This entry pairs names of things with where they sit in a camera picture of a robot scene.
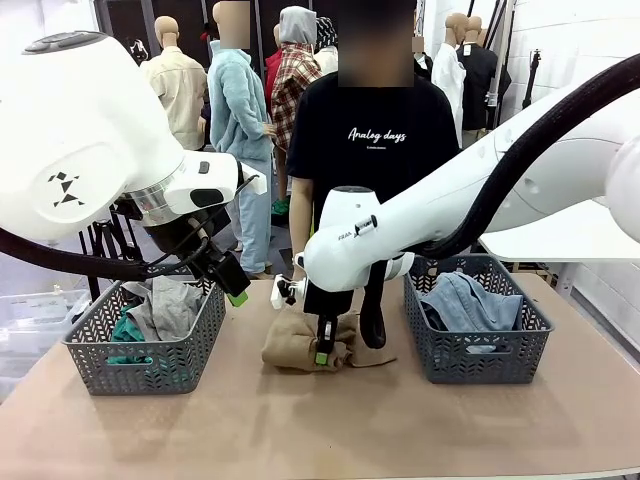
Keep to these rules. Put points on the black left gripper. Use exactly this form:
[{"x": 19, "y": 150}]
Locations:
[{"x": 227, "y": 274}]

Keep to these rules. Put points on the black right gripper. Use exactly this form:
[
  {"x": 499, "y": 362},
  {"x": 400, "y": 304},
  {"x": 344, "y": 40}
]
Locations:
[{"x": 327, "y": 302}]

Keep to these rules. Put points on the tan trousers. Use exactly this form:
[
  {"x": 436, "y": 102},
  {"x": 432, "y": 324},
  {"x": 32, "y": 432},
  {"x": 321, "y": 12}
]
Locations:
[{"x": 290, "y": 340}]

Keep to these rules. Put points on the gray knit garment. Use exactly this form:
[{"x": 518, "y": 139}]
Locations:
[{"x": 167, "y": 310}]

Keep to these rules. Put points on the light blue denim jeans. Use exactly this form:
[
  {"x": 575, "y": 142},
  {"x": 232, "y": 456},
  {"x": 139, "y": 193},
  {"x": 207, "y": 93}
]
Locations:
[{"x": 470, "y": 305}]

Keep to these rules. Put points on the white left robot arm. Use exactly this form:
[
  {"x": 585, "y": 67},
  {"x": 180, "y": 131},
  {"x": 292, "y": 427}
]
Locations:
[{"x": 75, "y": 125}]

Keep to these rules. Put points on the person's right forearm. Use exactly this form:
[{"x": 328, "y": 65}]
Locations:
[{"x": 300, "y": 240}]

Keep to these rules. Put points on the small green cloth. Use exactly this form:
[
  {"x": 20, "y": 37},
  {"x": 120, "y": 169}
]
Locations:
[{"x": 280, "y": 206}]

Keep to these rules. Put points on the gray plastic lattice basket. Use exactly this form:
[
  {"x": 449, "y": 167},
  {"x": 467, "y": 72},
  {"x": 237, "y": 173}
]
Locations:
[
  {"x": 440, "y": 360},
  {"x": 100, "y": 372}
]

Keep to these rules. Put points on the teal garment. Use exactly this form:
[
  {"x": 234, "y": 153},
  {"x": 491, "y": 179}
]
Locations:
[{"x": 125, "y": 332}]

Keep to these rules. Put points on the black tripod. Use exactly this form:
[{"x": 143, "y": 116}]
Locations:
[{"x": 95, "y": 291}]

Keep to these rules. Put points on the person in black t-shirt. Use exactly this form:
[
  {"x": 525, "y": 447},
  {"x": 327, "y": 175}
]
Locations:
[{"x": 375, "y": 165}]

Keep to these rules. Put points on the mannequin in blue fleece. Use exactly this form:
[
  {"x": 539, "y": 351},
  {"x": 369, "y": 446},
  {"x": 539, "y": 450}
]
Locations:
[{"x": 235, "y": 110}]

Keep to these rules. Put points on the clear plastic storage box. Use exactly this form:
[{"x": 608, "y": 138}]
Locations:
[{"x": 35, "y": 310}]

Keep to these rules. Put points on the mannequin in beige shirt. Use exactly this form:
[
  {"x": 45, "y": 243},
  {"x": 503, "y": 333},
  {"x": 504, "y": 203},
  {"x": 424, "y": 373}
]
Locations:
[{"x": 177, "y": 100}]

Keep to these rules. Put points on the mannequin in plaid hooded shirt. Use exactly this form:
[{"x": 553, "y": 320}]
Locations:
[{"x": 292, "y": 80}]

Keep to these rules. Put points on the mannequin in red top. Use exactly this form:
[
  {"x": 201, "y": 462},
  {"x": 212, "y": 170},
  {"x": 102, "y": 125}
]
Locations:
[{"x": 271, "y": 75}]

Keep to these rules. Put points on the white side table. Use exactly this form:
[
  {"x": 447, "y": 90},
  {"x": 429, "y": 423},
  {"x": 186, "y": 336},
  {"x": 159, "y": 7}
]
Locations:
[{"x": 550, "y": 240}]

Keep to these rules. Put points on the mannequin with patterned hood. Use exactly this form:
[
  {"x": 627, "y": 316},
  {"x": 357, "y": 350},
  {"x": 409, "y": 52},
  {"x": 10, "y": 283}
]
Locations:
[{"x": 326, "y": 35}]

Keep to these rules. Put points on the mannequin in white shirt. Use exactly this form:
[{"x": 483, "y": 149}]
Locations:
[{"x": 447, "y": 80}]

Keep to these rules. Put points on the mannequin in black shirt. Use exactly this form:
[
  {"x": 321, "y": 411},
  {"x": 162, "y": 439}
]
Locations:
[{"x": 477, "y": 85}]

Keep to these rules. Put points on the black light stand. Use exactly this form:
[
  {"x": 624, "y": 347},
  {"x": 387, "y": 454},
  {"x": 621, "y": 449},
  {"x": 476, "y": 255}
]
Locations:
[{"x": 532, "y": 80}]

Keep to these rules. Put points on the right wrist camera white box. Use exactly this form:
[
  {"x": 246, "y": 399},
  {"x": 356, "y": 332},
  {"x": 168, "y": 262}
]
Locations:
[{"x": 276, "y": 295}]

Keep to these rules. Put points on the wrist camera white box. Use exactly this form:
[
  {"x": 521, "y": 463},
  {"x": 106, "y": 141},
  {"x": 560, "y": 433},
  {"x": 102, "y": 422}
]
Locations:
[
  {"x": 255, "y": 179},
  {"x": 276, "y": 295}
]

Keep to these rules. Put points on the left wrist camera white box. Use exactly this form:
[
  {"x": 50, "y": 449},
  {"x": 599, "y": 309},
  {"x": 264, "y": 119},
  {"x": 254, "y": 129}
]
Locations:
[{"x": 255, "y": 179}]

